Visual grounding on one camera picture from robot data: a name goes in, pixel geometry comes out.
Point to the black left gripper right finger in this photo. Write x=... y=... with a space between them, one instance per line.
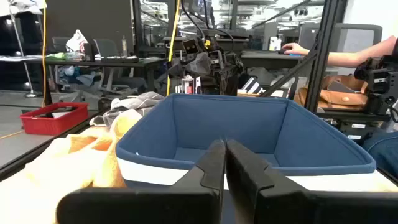
x=280 y=205

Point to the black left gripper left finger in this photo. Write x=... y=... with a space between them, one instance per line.
x=186 y=205

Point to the yellow towel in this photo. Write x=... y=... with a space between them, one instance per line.
x=104 y=168

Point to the blue white striped fabric basket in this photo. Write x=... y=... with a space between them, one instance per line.
x=230 y=124

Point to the grey checked towel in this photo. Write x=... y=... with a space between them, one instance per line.
x=136 y=104

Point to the white waffle towel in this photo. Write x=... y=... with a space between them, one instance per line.
x=37 y=186

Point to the person's forearm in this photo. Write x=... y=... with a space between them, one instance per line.
x=360 y=56

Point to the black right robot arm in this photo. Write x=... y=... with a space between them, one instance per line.
x=217 y=65

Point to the person's leg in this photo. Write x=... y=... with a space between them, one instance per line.
x=385 y=152

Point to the brown leather bag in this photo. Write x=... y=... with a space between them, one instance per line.
x=342 y=99

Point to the black desk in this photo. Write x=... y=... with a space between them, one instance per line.
x=93 y=63
x=267 y=59

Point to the black computer mouse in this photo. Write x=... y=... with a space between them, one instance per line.
x=283 y=52

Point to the person's hand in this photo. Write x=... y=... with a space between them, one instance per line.
x=293 y=49

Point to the red plastic bin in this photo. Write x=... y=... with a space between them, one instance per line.
x=53 y=123

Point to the black keyboard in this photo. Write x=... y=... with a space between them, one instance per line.
x=119 y=59

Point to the clear bottle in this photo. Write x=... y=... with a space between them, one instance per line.
x=124 y=46

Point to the grey office chair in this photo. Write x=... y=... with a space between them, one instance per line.
x=107 y=48

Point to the grey monitor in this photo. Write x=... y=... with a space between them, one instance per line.
x=354 y=37

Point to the white plastic bag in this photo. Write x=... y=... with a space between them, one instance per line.
x=76 y=42

